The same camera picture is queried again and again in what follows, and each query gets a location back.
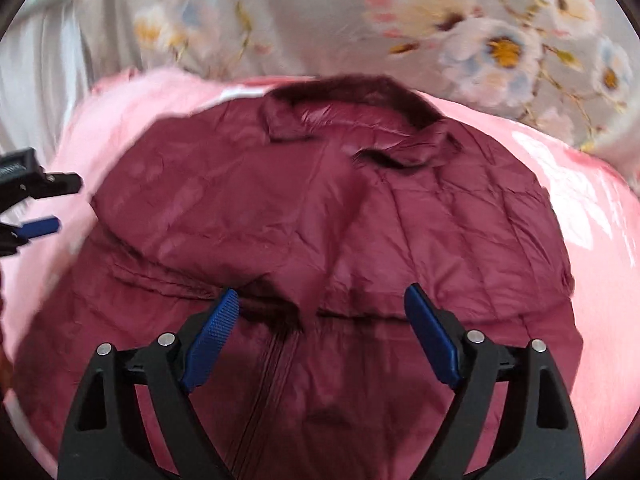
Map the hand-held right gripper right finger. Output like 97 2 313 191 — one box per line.
404 283 586 480

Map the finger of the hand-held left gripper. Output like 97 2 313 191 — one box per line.
0 216 62 256
20 172 82 201

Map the grey floral bedsheet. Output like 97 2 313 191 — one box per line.
70 0 640 186

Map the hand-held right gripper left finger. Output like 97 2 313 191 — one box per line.
57 288 241 480

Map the maroon quilted jacket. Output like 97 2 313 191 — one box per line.
10 75 583 480

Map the plain grey cloth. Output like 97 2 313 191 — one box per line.
0 0 96 161

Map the pink plush blanket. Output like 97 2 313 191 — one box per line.
0 67 640 480

